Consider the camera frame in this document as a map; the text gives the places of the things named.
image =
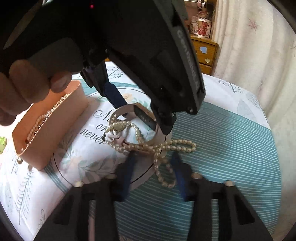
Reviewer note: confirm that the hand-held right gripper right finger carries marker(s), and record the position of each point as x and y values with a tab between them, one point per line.
180	178

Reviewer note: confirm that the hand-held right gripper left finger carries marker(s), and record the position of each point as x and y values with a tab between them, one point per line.
126	178

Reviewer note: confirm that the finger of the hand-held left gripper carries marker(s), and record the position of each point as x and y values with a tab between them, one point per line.
165	120
113	92

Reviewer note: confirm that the pink smart band watch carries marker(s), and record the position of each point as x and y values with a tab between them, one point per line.
144	115

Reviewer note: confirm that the pink plastic tray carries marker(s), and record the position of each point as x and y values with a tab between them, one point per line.
57	129

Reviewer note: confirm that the person's left hand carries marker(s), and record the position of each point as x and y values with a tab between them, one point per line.
23	88

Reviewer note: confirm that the tree print tablecloth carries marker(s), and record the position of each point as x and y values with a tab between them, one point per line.
219	150

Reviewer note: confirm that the pale floral cup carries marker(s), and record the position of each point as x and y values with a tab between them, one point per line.
193	27

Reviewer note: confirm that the red patterned paper cup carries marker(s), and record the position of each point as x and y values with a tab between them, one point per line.
204	27

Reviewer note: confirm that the wooden desk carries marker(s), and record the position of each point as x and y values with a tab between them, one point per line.
205	53

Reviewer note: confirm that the white leaf print curtain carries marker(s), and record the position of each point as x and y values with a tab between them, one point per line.
254	46

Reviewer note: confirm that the small green object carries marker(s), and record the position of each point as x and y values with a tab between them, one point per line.
2	144

